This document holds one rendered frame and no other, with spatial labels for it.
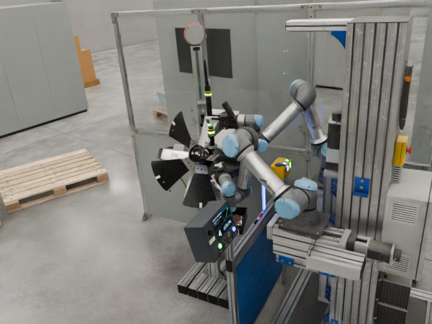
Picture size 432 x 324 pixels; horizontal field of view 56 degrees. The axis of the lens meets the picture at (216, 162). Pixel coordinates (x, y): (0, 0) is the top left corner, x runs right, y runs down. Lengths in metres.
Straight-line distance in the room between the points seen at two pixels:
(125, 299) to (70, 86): 5.54
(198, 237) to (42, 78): 6.48
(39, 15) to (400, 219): 6.94
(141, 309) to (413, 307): 1.92
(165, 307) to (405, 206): 1.94
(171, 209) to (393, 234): 2.42
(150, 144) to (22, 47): 4.42
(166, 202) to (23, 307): 1.53
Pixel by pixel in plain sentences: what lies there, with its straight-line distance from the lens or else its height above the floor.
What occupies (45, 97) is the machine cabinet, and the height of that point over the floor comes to 0.49.
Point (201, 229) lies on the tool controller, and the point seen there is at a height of 1.25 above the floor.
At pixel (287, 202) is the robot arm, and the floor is 1.25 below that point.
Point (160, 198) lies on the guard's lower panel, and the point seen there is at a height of 0.27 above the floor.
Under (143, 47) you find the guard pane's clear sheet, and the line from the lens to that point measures 3.62.
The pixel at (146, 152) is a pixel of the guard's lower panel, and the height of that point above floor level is 0.77.
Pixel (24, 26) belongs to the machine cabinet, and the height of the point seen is 1.74.
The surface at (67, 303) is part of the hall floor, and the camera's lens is 3.57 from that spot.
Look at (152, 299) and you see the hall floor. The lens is 3.38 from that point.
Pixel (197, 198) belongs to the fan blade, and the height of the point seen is 0.98.
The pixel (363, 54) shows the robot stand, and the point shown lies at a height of 1.89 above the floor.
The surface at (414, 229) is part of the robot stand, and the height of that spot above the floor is 1.06.
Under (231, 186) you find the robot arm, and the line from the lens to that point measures 2.22.
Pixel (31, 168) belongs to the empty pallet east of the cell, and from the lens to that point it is 5.85.
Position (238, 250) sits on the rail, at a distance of 2.31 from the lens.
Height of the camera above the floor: 2.25
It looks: 25 degrees down
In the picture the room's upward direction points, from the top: 5 degrees counter-clockwise
